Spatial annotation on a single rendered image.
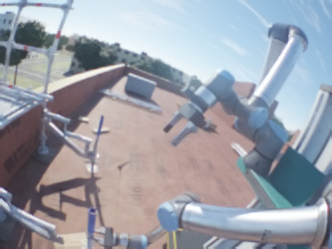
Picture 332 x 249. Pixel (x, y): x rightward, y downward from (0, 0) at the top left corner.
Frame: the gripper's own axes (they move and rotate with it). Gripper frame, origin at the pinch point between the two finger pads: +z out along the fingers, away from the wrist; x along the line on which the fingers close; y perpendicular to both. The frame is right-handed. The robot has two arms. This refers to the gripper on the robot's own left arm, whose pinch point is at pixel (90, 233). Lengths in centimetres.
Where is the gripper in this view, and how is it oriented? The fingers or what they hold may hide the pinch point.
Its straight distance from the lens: 99.1
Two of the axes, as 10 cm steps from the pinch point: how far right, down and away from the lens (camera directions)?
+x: 1.6, 4.0, -9.0
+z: -9.1, -2.9, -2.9
